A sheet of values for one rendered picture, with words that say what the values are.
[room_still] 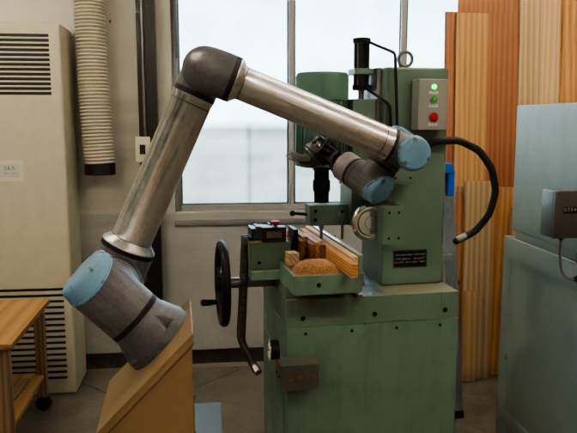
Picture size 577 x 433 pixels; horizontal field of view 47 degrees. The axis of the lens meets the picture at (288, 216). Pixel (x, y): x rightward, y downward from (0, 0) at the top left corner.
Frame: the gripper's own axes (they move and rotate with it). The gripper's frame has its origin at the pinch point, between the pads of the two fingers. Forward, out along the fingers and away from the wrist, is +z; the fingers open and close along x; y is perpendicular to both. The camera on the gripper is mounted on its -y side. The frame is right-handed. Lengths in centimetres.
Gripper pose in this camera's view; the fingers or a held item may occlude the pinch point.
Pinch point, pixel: (301, 137)
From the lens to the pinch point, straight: 210.6
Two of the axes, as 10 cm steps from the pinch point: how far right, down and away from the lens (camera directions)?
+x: -6.4, 7.7, -0.2
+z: -6.3, -5.1, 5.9
